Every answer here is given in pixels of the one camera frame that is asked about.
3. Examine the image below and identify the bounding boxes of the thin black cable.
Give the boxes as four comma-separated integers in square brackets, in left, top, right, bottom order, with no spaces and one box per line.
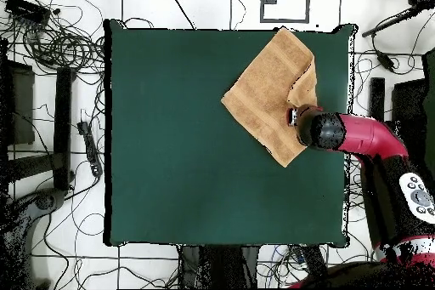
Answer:
[234,0,246,31]

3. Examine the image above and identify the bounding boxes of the tan terry towel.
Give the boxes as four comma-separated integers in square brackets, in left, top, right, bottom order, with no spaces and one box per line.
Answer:
[220,26,319,168]

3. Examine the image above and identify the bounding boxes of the black stand base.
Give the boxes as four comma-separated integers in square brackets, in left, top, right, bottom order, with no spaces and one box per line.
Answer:
[32,187,66,213]

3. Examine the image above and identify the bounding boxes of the black electronics box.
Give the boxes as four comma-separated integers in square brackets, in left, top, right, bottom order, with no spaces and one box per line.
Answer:
[4,0,52,26]

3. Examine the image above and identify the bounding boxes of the black metal frame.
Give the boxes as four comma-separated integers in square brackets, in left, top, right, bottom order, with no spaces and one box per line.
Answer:
[368,77,430,124]
[0,36,77,199]

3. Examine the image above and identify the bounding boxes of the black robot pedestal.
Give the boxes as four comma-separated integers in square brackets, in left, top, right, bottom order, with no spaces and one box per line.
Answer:
[178,244,261,289]

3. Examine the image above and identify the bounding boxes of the black power adapter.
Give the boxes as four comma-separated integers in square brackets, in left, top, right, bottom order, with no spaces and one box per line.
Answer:
[375,49,398,73]

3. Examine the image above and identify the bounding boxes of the black power strip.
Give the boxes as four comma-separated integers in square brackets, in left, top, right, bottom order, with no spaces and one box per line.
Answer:
[298,245,329,276]
[76,120,104,178]

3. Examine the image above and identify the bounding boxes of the black tripod leg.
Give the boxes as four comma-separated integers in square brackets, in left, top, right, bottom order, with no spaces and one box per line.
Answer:
[361,3,427,38]

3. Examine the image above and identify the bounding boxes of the dark green tablecloth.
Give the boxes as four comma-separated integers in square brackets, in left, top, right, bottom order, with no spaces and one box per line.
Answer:
[103,18,358,248]

